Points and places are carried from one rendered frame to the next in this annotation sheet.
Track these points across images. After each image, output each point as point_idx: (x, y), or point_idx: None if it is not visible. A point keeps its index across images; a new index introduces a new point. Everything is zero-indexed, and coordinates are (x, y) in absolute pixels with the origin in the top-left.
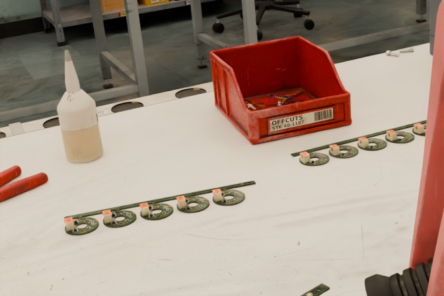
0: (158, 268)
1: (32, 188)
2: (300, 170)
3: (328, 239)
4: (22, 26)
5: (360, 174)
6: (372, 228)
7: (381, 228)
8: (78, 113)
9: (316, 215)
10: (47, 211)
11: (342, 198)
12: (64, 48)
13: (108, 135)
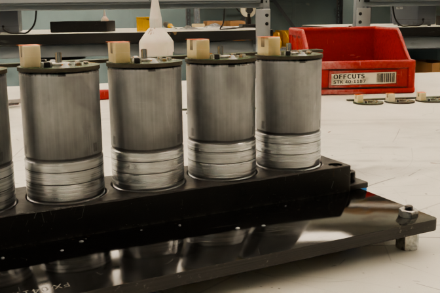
0: (184, 133)
1: (101, 100)
2: (352, 106)
3: (361, 132)
4: None
5: (410, 110)
6: (410, 130)
7: (420, 131)
8: (156, 46)
9: (355, 122)
10: (105, 108)
11: (386, 118)
12: None
13: (184, 86)
